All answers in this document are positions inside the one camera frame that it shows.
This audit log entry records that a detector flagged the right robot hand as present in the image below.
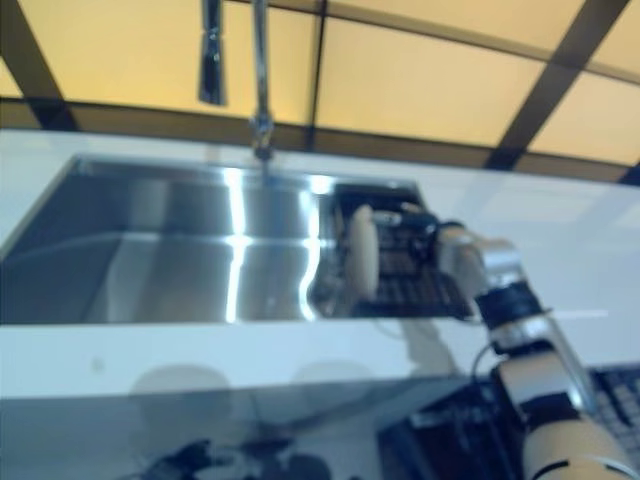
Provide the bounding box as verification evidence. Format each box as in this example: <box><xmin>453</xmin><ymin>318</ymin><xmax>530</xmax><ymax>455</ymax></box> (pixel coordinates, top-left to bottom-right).
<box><xmin>372</xmin><ymin>202</ymin><xmax>451</xmax><ymax>262</ymax></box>

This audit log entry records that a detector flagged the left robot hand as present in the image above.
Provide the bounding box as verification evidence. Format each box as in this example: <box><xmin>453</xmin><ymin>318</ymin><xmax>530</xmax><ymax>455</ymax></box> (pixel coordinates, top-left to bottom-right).
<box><xmin>144</xmin><ymin>439</ymin><xmax>236</xmax><ymax>480</ymax></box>

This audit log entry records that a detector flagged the cream ceramic plate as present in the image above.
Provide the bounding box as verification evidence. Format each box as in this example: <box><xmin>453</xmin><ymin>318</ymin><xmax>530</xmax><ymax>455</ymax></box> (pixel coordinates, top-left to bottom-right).
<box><xmin>347</xmin><ymin>204</ymin><xmax>382</xmax><ymax>297</ymax></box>

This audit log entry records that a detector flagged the black dishwasher plate rack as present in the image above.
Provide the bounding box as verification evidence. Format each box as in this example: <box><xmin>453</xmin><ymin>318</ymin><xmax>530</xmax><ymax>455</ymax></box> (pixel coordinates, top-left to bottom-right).
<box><xmin>379</xmin><ymin>379</ymin><xmax>531</xmax><ymax>480</ymax></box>

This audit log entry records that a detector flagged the black dish drying rack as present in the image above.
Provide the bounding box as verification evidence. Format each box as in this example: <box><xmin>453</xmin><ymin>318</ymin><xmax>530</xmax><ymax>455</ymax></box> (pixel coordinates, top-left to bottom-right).
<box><xmin>332</xmin><ymin>182</ymin><xmax>476</xmax><ymax>321</ymax></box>

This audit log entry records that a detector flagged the glossy white cabinet front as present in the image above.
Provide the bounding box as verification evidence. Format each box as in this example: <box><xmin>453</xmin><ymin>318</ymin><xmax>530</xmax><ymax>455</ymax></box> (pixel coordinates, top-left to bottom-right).
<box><xmin>0</xmin><ymin>377</ymin><xmax>476</xmax><ymax>480</ymax></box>

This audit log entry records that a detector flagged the stainless steel sink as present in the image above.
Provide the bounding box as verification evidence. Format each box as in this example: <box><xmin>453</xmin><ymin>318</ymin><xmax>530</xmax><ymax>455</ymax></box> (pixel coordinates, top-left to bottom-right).
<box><xmin>0</xmin><ymin>152</ymin><xmax>476</xmax><ymax>326</ymax></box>

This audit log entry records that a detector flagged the chrome kitchen faucet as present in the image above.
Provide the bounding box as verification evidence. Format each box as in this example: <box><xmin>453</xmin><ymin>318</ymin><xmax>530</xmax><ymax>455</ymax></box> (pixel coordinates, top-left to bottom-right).
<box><xmin>197</xmin><ymin>0</ymin><xmax>280</xmax><ymax>167</ymax></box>

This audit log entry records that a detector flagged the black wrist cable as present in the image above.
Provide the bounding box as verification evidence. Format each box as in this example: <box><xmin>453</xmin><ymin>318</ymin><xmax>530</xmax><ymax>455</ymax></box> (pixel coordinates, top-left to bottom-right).
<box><xmin>469</xmin><ymin>339</ymin><xmax>502</xmax><ymax>384</ymax></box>

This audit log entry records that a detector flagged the dark brown window frame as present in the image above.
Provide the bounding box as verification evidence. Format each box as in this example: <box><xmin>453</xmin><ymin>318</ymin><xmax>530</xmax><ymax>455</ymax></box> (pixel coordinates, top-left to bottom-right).
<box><xmin>0</xmin><ymin>0</ymin><xmax>640</xmax><ymax>184</ymax></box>

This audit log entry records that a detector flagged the gray wire dishwasher basket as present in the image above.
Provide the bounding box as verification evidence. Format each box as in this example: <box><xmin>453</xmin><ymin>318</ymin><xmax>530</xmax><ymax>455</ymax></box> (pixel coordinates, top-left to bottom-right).
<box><xmin>589</xmin><ymin>367</ymin><xmax>640</xmax><ymax>451</ymax></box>

